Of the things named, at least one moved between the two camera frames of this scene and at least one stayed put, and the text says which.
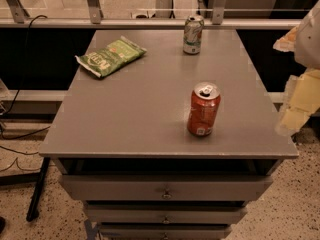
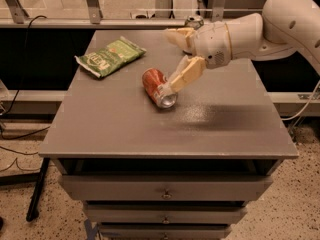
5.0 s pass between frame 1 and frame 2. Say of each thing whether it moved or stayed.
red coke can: moved
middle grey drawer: stayed
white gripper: moved
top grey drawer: stayed
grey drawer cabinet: stayed
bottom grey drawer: stayed
